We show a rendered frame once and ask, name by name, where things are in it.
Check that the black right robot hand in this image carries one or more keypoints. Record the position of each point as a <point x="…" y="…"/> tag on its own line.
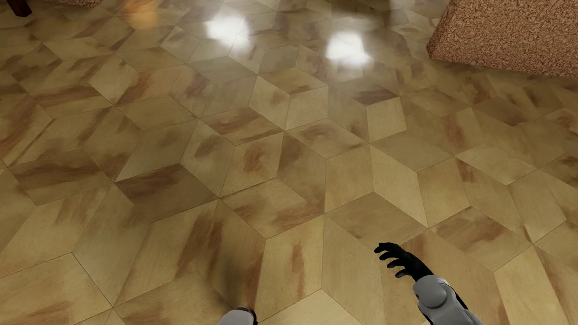
<point x="405" y="260"/>

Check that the brown cork textured furniture block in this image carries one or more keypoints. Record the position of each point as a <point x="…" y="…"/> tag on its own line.
<point x="508" y="31"/>

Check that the tan textured furniture piece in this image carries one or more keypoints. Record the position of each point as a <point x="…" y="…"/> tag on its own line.
<point x="76" y="2"/>

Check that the dark brown furniture leg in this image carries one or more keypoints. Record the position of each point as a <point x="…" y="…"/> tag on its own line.
<point x="19" y="6"/>

